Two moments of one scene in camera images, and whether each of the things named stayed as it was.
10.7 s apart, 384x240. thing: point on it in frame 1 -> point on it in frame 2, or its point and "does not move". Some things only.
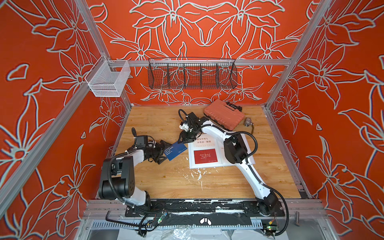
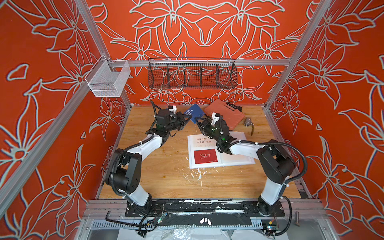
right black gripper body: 191,134 -> 210,129
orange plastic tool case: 225,114 does not move
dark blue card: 174,150 -> 195,111
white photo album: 205,152 does not move
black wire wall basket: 192,73 does not move
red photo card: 205,156 does not move
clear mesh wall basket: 107,78 does not move
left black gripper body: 153,153 -> 176,123
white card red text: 205,141 does not move
